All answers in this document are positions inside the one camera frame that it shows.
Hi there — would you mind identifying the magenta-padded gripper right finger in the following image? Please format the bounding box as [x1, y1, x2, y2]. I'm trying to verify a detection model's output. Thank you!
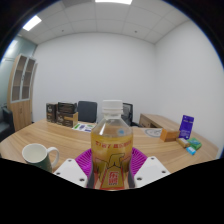
[130, 147, 172, 188]

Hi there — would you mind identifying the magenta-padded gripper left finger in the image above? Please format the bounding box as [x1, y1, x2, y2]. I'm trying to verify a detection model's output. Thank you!
[53, 148, 95, 188]

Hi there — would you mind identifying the yellow tea drink bottle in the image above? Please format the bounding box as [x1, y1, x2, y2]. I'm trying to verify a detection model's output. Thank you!
[90, 99, 134, 191]

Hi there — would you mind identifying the white paper sheet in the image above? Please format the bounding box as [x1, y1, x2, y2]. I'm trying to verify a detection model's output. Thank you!
[144, 127, 163, 138]

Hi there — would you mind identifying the green and white mug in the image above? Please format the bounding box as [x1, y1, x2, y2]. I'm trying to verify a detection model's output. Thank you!
[21, 143, 61, 174]

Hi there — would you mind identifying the orange wooden box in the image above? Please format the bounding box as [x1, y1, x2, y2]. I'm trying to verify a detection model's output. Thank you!
[159, 128, 181, 143]

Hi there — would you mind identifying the small yellowish box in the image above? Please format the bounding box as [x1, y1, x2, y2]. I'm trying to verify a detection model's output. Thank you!
[175, 137, 191, 149]

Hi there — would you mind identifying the small light blue box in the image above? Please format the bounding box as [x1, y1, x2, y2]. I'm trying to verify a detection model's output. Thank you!
[185, 145, 198, 156]

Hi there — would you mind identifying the green and white leaflet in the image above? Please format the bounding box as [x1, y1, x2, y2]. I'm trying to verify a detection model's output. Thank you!
[71, 122, 96, 133]

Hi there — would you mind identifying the wooden side desk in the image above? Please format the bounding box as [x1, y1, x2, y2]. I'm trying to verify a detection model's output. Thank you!
[138, 113, 181, 131]

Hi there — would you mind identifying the green box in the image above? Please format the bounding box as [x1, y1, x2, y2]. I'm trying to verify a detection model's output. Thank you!
[187, 137, 203, 150]

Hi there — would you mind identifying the brown cardboard box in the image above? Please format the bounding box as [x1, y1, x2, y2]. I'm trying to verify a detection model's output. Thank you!
[55, 111, 80, 128]

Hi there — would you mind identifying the purple upright box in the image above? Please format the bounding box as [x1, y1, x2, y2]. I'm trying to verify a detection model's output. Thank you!
[178, 114, 195, 140]

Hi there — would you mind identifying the dark padded office chair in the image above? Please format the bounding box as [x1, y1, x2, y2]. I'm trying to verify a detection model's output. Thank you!
[77, 100, 98, 124]

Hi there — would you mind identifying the tall dark box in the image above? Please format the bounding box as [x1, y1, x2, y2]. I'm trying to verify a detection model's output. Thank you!
[45, 102, 58, 124]

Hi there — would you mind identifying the flat dark box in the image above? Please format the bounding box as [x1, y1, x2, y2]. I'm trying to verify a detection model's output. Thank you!
[57, 101, 78, 115]

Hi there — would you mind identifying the black leather armchair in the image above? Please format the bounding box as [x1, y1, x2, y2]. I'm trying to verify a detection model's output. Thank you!
[0, 106, 15, 143]

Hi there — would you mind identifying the wooden shelf cabinet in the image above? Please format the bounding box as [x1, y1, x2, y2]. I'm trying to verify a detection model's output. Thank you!
[7, 53, 38, 133]

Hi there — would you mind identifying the small square ceiling light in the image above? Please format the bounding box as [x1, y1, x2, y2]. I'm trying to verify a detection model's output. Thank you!
[22, 15, 43, 32]

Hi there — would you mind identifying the large square ceiling light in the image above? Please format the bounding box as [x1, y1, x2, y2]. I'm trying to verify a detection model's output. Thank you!
[94, 0, 133, 6]

